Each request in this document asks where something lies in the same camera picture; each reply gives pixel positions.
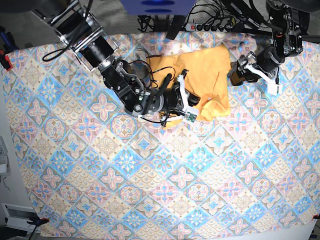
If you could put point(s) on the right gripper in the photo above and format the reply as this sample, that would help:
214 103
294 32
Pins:
178 103

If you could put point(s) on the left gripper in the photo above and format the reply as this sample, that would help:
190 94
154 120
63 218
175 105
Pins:
250 68

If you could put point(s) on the yellow T-shirt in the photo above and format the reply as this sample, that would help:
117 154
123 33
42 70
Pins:
206 77

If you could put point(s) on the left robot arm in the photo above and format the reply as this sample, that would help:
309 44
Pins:
288 26

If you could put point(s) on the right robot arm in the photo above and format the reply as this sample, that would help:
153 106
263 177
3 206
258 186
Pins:
79 30

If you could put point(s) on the white power strip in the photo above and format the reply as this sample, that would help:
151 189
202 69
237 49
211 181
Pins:
197 27

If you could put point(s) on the patterned tile tablecloth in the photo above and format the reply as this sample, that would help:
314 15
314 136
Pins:
95 172

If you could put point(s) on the red clamp right edge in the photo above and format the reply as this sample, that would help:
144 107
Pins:
316 217

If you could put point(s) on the red table clamp left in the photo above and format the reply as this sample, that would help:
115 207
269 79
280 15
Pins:
5 61

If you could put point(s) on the orange clamp bottom left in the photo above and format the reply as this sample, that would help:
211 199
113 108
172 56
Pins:
37 221

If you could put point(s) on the white tray bottom left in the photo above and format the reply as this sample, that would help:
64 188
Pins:
17 217

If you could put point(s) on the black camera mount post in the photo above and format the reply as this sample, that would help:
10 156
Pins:
175 26

